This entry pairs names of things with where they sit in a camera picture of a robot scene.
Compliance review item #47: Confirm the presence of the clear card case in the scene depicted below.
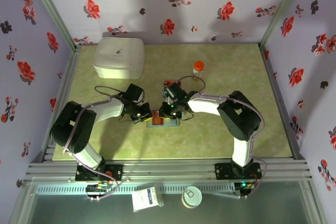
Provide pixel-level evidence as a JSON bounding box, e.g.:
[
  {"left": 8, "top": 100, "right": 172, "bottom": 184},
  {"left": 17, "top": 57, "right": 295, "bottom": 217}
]
[{"left": 145, "top": 110, "right": 181, "bottom": 129}]

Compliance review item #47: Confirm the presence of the vitamin bottle with orange cap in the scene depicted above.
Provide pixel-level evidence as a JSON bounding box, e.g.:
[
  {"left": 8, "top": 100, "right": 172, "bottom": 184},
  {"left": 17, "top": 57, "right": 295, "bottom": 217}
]
[{"left": 193, "top": 60, "right": 205, "bottom": 80}]

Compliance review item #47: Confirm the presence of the white zipped storage case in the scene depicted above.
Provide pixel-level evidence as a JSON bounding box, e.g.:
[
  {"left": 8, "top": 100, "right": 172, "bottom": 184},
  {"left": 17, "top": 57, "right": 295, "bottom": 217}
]
[{"left": 92, "top": 37, "right": 145, "bottom": 80}]

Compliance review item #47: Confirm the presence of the white paper box blue print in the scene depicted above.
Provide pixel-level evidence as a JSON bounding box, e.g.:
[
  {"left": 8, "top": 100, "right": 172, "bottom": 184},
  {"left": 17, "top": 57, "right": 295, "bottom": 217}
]
[{"left": 131, "top": 186, "right": 165, "bottom": 212}]

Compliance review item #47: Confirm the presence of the tin can with pull tab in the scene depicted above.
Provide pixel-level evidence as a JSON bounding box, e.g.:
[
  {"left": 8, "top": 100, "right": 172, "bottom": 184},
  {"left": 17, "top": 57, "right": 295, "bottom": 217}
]
[{"left": 181, "top": 186, "right": 203, "bottom": 208}]

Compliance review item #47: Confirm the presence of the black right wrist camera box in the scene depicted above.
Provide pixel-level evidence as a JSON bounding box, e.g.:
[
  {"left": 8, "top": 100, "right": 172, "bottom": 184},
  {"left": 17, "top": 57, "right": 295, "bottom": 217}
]
[{"left": 164, "top": 82, "right": 187, "bottom": 101}]

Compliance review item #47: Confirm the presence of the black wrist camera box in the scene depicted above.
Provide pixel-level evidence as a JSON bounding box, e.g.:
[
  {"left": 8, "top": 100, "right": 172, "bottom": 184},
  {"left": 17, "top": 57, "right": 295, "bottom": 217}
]
[
  {"left": 164, "top": 82, "right": 187, "bottom": 101},
  {"left": 125, "top": 83, "right": 145, "bottom": 104}
]

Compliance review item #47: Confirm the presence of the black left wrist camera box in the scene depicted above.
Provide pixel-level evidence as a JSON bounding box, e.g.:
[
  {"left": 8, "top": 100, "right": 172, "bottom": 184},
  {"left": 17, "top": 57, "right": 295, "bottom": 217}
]
[{"left": 125, "top": 83, "right": 145, "bottom": 104}]

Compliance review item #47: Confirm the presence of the grey right arm cable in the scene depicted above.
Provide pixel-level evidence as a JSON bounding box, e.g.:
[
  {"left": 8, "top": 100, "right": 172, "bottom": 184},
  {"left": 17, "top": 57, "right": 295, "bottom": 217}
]
[{"left": 177, "top": 75, "right": 268, "bottom": 199}]

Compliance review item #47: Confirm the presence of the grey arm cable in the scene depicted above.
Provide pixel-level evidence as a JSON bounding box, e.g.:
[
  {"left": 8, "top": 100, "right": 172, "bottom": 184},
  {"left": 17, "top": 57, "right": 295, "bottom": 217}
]
[
  {"left": 62, "top": 85, "right": 120, "bottom": 200},
  {"left": 177, "top": 75, "right": 268, "bottom": 199}
]

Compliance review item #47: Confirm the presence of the grey left arm cable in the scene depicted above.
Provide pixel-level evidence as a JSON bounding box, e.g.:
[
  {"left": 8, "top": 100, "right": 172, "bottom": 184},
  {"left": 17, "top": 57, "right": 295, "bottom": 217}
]
[{"left": 62, "top": 85, "right": 120, "bottom": 200}]

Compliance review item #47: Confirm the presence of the long aluminium frame rail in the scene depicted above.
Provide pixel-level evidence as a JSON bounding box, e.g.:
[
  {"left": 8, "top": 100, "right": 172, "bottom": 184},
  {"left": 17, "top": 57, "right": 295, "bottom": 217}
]
[{"left": 25, "top": 158, "right": 313, "bottom": 183}]

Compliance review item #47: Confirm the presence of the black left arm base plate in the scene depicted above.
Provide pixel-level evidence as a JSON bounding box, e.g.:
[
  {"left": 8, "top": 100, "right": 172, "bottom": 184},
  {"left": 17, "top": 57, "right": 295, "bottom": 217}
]
[{"left": 75, "top": 164, "right": 123, "bottom": 182}]

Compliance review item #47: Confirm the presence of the aluminium side rail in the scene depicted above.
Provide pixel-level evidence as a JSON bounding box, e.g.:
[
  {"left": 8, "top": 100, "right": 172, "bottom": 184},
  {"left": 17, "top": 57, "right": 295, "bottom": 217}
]
[
  {"left": 40, "top": 47, "right": 82, "bottom": 163},
  {"left": 258, "top": 45, "right": 308, "bottom": 161}
]

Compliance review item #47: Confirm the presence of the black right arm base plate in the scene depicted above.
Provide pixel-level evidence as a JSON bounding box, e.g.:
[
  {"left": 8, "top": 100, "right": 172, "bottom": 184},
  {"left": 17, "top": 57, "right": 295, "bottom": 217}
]
[{"left": 214, "top": 162, "right": 262, "bottom": 182}]

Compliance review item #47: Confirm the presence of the slotted grey cable duct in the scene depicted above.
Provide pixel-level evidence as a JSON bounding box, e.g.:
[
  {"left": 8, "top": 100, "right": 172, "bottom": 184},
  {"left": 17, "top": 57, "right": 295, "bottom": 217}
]
[{"left": 35, "top": 183, "right": 237, "bottom": 195}]

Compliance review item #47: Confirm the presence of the aluminium corner post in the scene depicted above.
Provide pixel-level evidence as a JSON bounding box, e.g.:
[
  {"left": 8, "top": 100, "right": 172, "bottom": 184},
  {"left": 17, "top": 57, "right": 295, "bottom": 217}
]
[
  {"left": 24, "top": 0, "right": 82, "bottom": 51},
  {"left": 258, "top": 0, "right": 308, "bottom": 49}
]

